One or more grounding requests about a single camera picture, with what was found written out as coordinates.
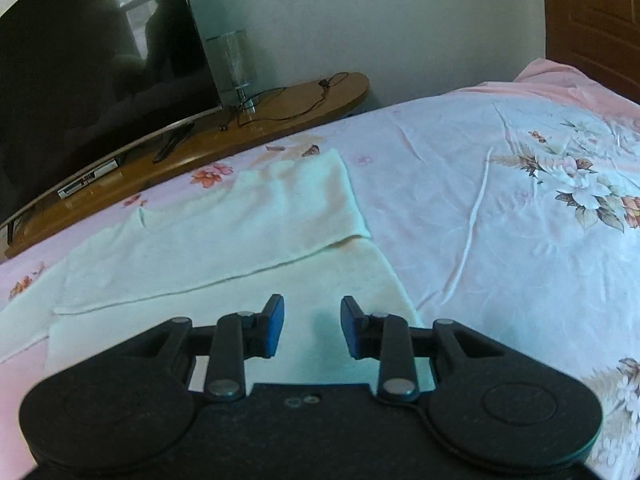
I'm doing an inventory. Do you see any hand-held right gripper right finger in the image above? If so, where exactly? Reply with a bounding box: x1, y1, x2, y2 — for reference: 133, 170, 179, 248
340, 296, 501, 406

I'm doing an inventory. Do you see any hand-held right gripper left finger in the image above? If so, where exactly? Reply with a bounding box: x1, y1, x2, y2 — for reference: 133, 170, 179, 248
125, 294, 286, 404

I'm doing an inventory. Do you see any white knit garment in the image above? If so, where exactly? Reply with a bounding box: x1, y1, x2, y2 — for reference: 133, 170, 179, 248
0, 149, 436, 396

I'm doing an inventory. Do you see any pink floral bedsheet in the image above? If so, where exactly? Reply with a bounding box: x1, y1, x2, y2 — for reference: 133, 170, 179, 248
0, 57, 640, 480

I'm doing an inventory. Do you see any black remote control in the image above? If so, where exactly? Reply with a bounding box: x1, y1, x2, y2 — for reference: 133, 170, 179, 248
152, 122, 195, 163

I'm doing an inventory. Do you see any wooden television stand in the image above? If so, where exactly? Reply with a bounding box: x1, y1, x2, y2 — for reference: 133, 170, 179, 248
0, 72, 370, 261

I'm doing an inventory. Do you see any silver set-top box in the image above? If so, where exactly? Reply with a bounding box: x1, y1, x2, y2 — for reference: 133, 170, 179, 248
57, 157, 123, 200

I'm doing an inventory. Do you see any glass table lamp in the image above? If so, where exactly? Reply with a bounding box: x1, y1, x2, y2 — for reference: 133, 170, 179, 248
206, 29, 258, 113

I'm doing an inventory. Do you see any black flat screen television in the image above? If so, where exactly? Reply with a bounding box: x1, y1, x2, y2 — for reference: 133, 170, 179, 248
0, 0, 223, 228

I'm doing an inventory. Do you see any brown wooden door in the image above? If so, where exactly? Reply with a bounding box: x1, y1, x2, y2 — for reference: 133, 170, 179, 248
540, 0, 640, 106

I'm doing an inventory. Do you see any black cable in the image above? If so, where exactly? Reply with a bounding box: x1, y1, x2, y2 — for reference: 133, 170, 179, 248
217, 72, 351, 133

